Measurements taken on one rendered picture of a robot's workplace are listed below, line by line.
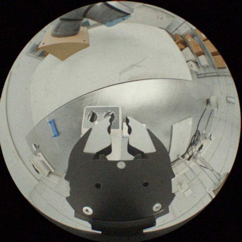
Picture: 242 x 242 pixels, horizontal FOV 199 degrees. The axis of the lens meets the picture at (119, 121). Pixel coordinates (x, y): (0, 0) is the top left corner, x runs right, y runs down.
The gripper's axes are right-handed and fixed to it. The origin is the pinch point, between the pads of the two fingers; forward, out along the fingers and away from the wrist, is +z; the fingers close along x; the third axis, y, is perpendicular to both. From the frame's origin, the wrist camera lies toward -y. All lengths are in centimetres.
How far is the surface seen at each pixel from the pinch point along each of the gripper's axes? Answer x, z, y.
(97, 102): -7.9, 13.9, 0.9
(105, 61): -5.7, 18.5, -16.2
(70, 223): -37, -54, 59
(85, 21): -96, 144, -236
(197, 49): 160, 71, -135
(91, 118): -8.1, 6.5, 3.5
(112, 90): -2.1, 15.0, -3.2
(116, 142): -0.5, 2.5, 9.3
